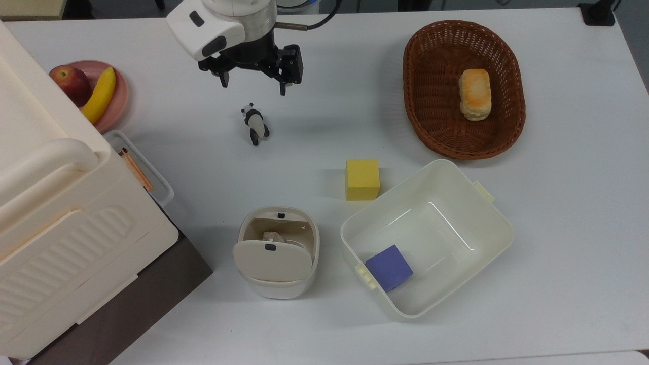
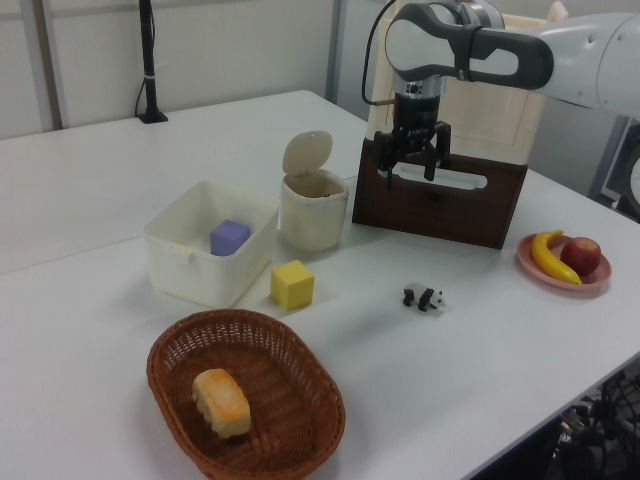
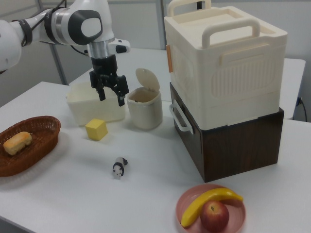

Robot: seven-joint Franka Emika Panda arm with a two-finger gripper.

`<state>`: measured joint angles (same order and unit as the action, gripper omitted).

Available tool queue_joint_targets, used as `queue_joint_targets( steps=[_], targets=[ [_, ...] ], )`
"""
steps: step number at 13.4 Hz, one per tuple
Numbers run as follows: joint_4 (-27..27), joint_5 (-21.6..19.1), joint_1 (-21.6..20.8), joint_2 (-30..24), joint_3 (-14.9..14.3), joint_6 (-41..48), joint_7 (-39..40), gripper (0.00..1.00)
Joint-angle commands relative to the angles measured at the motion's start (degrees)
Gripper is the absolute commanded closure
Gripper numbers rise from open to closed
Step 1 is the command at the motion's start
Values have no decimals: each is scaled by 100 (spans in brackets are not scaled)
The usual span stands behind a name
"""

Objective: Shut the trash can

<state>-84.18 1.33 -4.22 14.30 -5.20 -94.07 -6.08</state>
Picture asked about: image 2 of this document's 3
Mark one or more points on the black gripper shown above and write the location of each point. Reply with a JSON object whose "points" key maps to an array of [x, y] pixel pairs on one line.
{"points": [[417, 112]]}

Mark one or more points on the cream small trash can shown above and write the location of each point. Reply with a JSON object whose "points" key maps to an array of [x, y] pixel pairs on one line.
{"points": [[312, 220]]}

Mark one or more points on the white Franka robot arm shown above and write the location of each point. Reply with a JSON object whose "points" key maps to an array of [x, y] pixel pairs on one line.
{"points": [[590, 50]]}

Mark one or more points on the dark brown wooden box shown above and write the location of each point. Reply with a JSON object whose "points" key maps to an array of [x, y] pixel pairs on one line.
{"points": [[440, 215]]}

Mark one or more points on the cream wooden cabinet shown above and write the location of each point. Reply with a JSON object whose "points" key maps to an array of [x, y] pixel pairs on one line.
{"points": [[490, 115]]}

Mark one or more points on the panda toy figure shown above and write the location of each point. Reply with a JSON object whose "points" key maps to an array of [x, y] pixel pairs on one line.
{"points": [[425, 297]]}

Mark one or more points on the yellow toy banana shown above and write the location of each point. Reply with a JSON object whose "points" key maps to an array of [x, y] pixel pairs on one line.
{"points": [[545, 257]]}

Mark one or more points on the yellow foam cube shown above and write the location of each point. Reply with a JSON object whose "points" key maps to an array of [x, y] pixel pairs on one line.
{"points": [[292, 285]]}

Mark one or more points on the red toy apple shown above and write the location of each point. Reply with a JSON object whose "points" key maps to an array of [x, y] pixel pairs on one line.
{"points": [[581, 255]]}

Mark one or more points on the purple foam cube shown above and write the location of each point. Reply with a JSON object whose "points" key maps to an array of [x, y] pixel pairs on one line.
{"points": [[227, 240]]}

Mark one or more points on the pink plate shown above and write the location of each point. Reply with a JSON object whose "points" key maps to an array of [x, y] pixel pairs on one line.
{"points": [[597, 286]]}

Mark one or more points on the white plastic storage box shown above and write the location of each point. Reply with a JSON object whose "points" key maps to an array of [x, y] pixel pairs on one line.
{"points": [[200, 280]]}

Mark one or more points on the brown wicker basket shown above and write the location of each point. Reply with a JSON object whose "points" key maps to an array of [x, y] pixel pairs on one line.
{"points": [[290, 370]]}

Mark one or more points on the black pole stand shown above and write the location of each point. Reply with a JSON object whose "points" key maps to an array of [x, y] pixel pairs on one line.
{"points": [[149, 65]]}

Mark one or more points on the toy bread loaf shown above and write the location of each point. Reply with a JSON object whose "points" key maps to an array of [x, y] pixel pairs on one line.
{"points": [[222, 402]]}

